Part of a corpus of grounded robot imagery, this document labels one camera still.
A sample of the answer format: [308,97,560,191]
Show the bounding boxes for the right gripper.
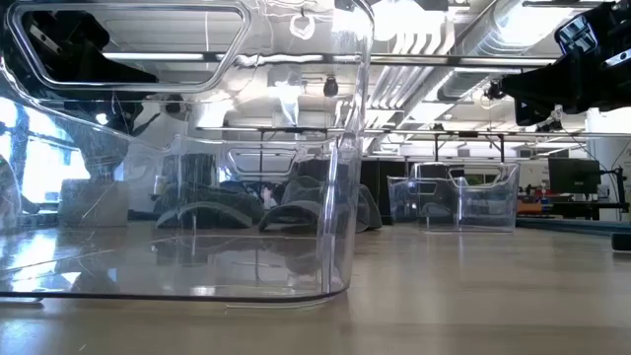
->
[500,22,631,127]

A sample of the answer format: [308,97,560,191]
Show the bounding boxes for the black background desk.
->
[549,200,631,221]

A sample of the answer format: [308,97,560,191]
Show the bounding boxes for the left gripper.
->
[22,9,160,85]

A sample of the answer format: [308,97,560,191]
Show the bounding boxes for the black computer monitor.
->
[547,157,601,195]

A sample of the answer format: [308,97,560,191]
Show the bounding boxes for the black background cabinet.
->
[359,158,420,226]

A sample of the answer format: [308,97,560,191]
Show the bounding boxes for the clear plastic bin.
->
[386,161,522,234]
[0,0,376,311]

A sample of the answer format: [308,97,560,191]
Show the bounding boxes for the silver overhead beam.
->
[369,52,558,69]

